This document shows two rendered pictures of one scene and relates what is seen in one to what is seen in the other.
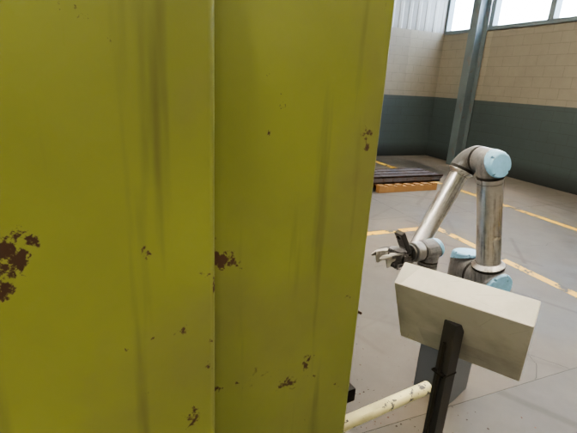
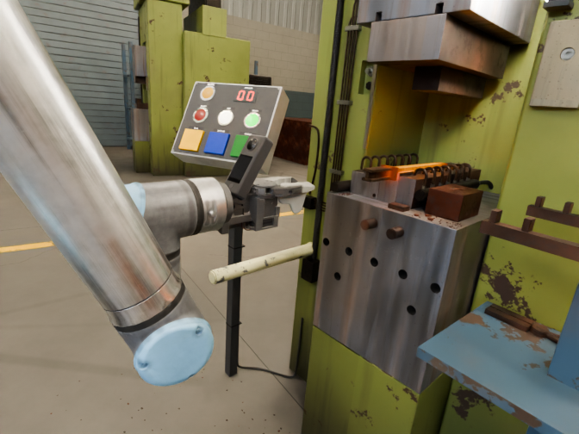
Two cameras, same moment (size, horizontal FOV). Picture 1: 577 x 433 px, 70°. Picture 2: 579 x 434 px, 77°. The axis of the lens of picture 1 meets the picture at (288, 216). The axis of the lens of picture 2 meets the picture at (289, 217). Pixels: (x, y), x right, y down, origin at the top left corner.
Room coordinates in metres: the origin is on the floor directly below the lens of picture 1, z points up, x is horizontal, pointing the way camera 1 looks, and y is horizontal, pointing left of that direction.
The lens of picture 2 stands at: (2.31, -0.56, 1.15)
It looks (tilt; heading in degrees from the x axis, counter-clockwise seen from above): 17 degrees down; 167
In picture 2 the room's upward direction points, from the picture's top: 5 degrees clockwise
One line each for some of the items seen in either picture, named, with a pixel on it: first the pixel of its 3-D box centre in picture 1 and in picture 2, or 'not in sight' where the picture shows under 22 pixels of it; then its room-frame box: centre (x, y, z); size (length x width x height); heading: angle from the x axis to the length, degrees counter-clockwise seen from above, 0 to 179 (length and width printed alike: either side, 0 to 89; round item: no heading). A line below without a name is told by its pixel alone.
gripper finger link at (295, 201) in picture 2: (379, 256); (297, 198); (1.65, -0.40, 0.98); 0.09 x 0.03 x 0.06; 110
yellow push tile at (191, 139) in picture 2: not in sight; (192, 140); (1.03, -0.62, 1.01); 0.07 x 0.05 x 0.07; 56
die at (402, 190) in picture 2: not in sight; (419, 179); (1.31, 0.07, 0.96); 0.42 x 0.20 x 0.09; 121
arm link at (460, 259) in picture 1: (464, 265); not in sight; (2.04, -0.96, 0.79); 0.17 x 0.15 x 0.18; 18
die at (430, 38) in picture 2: not in sight; (442, 52); (1.31, 0.07, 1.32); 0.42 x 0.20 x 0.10; 121
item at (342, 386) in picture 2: not in sight; (397, 379); (1.35, 0.11, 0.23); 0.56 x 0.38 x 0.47; 121
